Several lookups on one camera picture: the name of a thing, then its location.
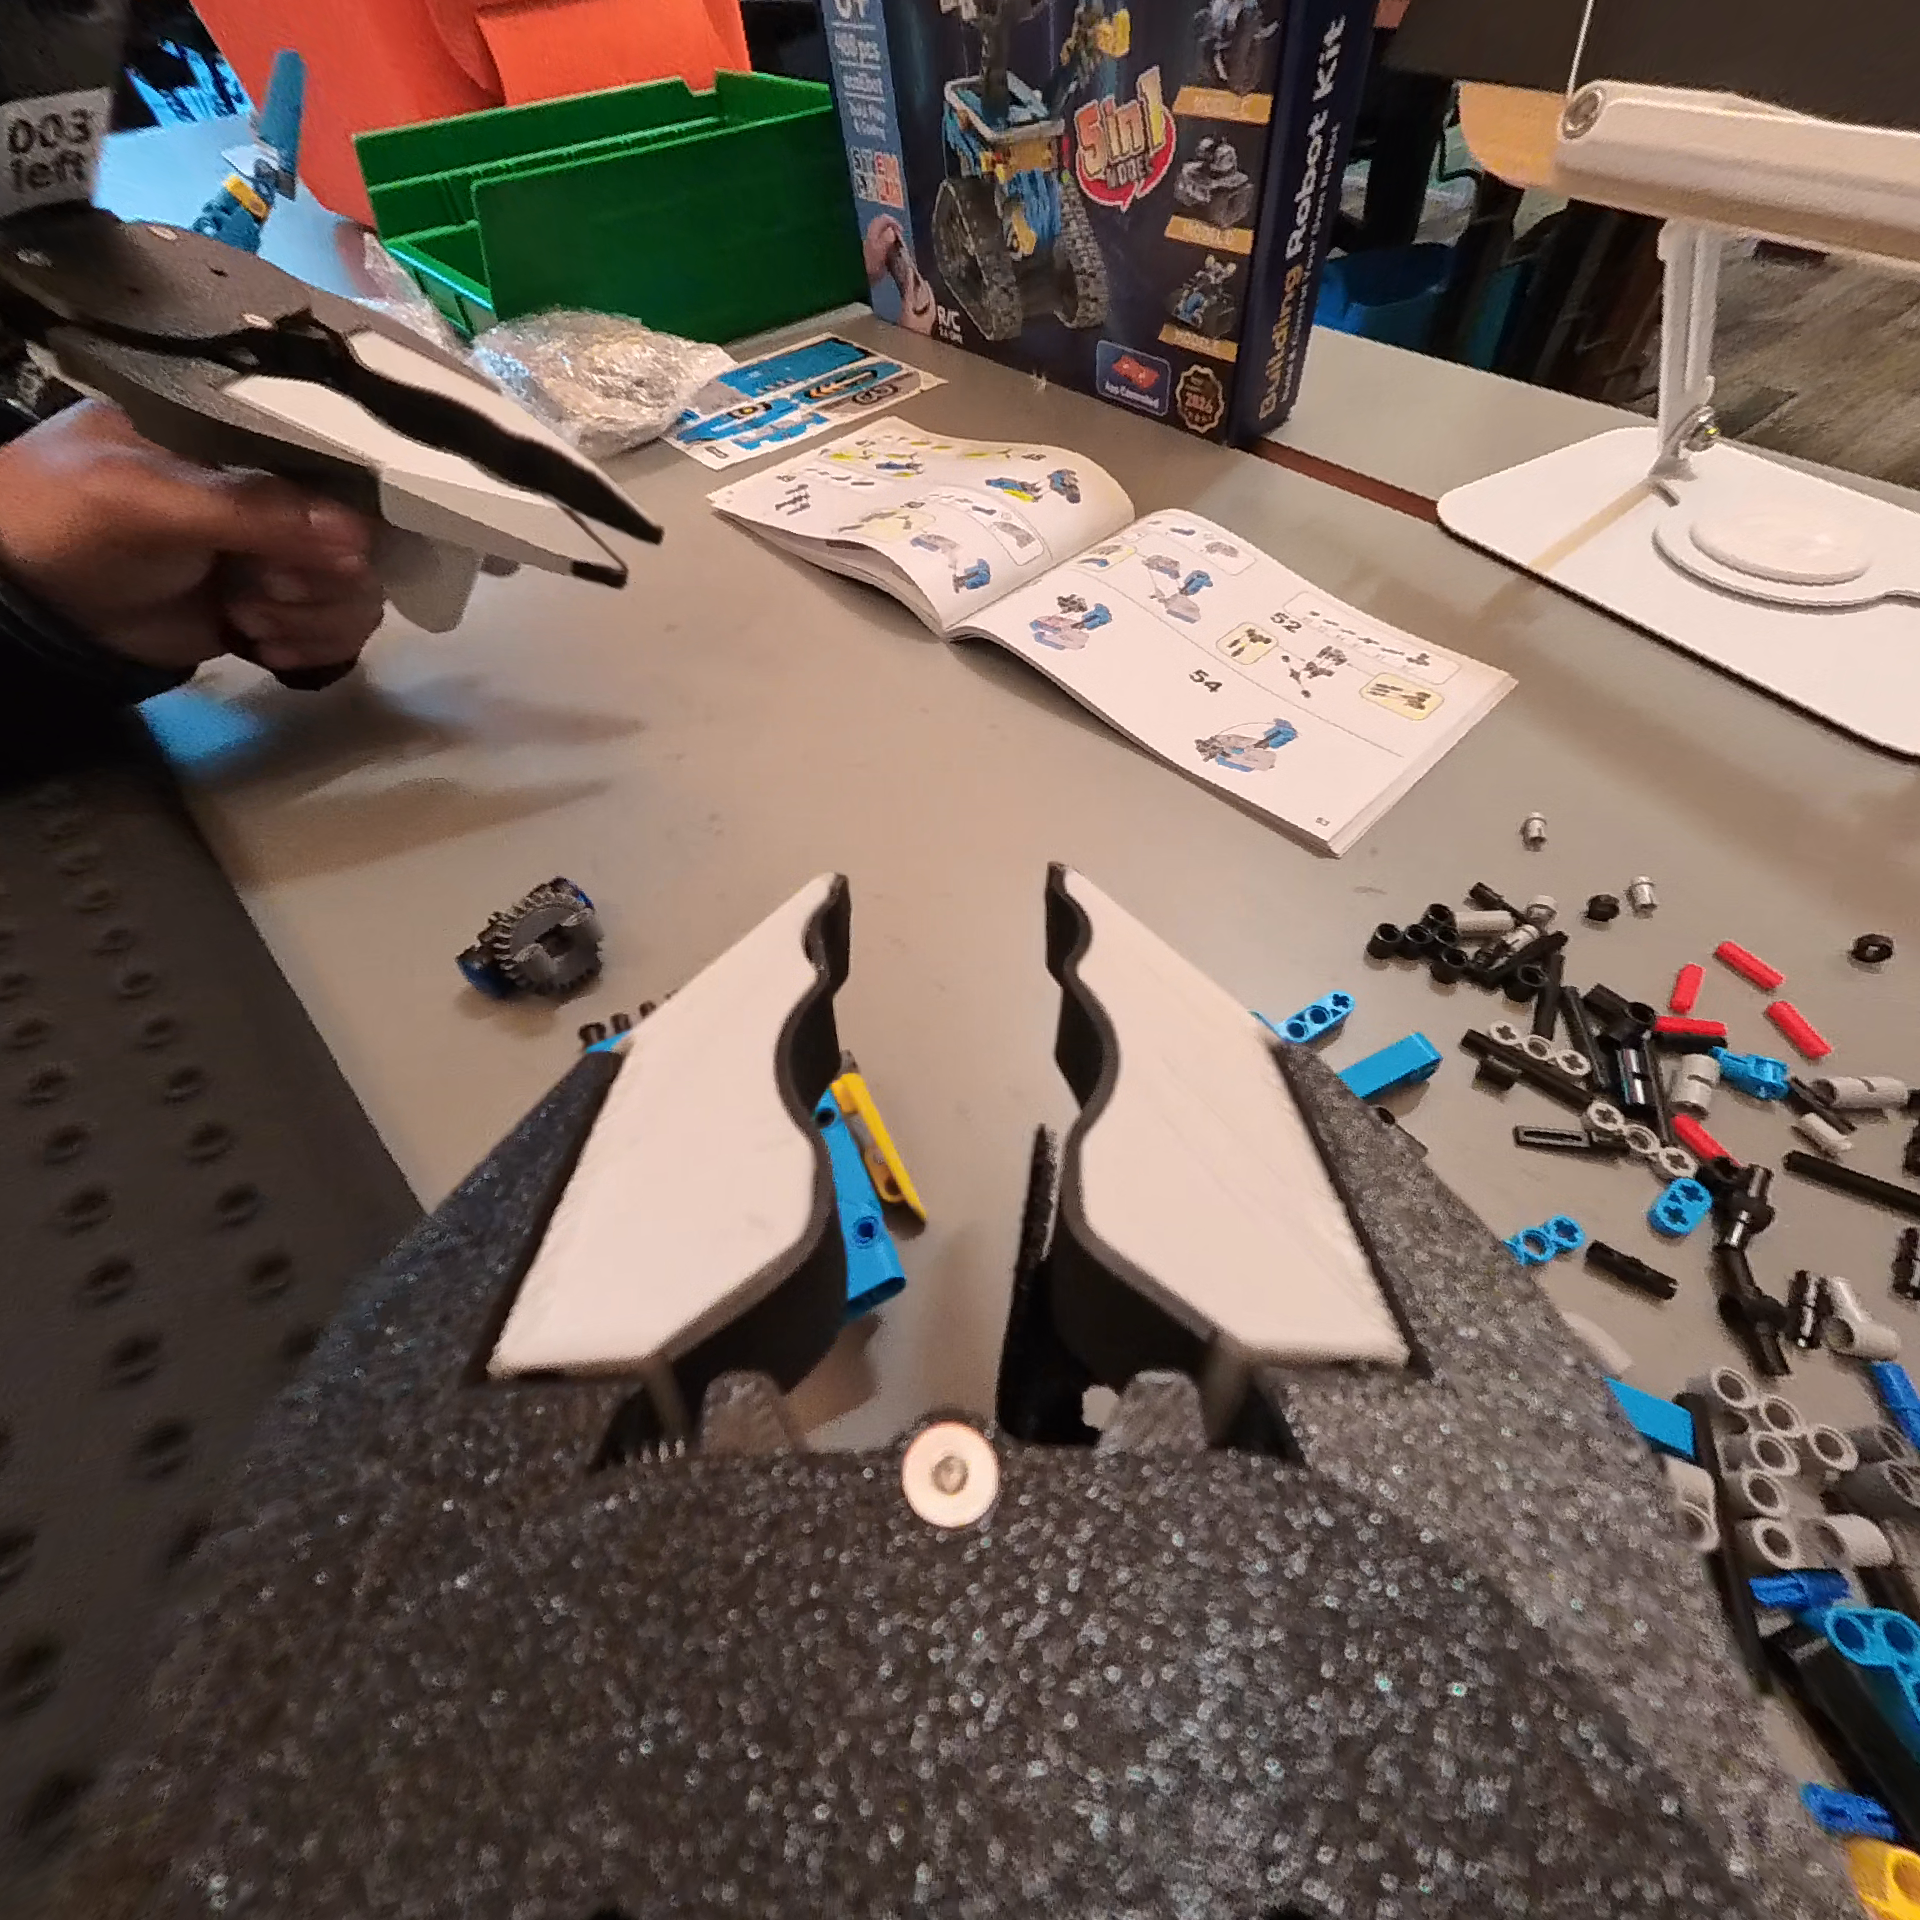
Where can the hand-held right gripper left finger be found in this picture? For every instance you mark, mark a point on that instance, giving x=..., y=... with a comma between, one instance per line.
x=662, y=1199

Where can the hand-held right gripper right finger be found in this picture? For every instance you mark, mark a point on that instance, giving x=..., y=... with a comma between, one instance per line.
x=1232, y=1184

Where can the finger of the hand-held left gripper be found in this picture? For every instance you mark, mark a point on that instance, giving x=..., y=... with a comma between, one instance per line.
x=481, y=406
x=421, y=481

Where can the black gear brick assembly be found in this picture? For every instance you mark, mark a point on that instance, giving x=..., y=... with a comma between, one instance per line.
x=535, y=941

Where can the grey desk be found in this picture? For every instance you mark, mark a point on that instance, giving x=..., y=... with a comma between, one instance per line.
x=840, y=751

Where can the person's left hand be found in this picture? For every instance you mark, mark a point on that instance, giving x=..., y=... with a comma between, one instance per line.
x=179, y=556

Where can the clear plastic bag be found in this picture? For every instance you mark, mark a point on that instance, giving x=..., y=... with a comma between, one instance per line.
x=601, y=376

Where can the blue built toy robot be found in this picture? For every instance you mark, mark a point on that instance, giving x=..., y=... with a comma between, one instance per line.
x=254, y=164

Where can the green plastic bin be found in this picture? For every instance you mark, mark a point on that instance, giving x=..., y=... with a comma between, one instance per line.
x=633, y=210

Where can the blue sticker sheet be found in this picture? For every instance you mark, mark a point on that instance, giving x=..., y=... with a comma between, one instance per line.
x=806, y=396

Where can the orange plastic tote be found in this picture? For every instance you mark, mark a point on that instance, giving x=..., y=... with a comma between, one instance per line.
x=450, y=47

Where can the pile of small brick parts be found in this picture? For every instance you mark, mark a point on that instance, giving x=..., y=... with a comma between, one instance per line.
x=1711, y=1199

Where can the black studded mat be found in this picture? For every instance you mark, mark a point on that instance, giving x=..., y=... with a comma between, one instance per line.
x=150, y=1199

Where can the building instruction booklet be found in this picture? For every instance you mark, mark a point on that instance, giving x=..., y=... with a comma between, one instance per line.
x=1140, y=615

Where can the toy kit box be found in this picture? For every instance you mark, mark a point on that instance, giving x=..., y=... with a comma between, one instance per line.
x=1111, y=196

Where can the white display stand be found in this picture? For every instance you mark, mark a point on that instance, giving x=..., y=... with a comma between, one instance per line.
x=1771, y=556

